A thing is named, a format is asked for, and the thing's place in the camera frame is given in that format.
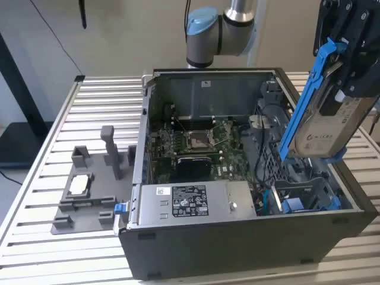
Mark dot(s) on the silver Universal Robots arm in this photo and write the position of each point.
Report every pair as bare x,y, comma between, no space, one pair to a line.
205,44

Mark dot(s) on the grey metal disk bay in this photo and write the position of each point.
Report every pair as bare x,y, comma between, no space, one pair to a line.
276,118

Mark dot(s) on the green motherboard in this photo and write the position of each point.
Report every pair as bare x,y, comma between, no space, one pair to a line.
234,166

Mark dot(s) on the CPU socket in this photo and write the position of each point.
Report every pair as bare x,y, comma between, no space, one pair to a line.
197,141

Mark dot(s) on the black graphics card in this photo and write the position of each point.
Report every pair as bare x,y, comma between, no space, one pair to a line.
193,167

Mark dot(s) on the black open PC case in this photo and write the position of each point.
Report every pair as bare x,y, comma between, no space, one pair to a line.
207,252

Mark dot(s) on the silver power supply unit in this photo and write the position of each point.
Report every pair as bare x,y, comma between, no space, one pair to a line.
148,205

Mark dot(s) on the black antenna rod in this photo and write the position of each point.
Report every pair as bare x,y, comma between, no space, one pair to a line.
83,17

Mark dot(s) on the black table corner cap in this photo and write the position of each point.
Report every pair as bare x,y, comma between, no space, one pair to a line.
79,78

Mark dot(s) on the blue case latch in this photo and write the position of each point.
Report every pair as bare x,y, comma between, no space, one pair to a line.
119,208

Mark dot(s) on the grey parts rack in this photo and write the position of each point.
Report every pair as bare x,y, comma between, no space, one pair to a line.
101,181

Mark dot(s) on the silver CPU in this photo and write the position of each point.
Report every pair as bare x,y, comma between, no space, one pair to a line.
78,184

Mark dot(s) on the green RAM stick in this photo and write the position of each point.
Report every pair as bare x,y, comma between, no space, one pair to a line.
86,203

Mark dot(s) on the black monitor stand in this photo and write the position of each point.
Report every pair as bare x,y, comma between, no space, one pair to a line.
20,145

